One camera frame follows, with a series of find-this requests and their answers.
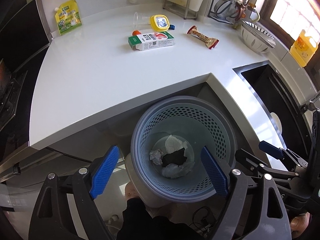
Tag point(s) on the blue perforated trash bin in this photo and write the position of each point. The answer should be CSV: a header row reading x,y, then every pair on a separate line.
x,y
166,147

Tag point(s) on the yellow green spout pouch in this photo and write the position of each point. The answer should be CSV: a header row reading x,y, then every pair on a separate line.
x,y
67,17

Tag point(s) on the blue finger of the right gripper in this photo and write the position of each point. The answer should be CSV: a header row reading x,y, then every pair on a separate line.
x,y
270,149

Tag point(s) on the right hand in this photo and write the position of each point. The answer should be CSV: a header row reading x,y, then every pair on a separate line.
x,y
300,223

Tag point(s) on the yellow detergent jug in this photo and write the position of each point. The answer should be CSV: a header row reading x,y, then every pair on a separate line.
x,y
303,48

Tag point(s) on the orange bottle cap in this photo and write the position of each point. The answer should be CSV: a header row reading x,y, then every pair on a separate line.
x,y
136,32

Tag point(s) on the crumpled white paper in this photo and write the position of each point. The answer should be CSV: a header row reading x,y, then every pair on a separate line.
x,y
156,156

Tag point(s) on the chrome faucet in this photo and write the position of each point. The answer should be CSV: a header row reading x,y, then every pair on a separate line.
x,y
309,106

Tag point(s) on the white patterned bowl stack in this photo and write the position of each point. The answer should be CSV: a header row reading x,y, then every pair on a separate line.
x,y
256,38

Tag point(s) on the white bowl in sink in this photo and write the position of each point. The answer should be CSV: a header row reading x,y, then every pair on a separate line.
x,y
277,121

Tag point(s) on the metal cutting board rack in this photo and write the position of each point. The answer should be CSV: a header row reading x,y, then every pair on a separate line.
x,y
180,8

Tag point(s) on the clear plastic cup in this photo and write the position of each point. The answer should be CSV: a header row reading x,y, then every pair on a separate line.
x,y
141,21

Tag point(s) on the red white snack wrapper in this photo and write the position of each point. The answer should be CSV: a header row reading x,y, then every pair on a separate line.
x,y
209,41

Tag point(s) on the white green milk carton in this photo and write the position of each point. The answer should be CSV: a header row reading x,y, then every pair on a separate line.
x,y
149,41

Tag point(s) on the clear plastic bag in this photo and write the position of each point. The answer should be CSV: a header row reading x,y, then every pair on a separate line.
x,y
174,171

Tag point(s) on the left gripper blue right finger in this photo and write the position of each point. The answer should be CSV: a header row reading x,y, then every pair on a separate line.
x,y
215,173

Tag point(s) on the black dish rack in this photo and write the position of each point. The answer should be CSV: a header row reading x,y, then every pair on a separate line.
x,y
247,12

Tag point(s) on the black cloth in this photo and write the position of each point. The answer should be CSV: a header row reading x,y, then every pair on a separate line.
x,y
177,158

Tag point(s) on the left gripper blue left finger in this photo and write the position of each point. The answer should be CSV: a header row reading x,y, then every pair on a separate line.
x,y
102,172

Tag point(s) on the black kitchen sink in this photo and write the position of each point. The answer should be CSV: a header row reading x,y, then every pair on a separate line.
x,y
271,89

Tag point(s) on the yellow framed lid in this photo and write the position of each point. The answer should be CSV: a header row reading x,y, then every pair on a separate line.
x,y
159,23

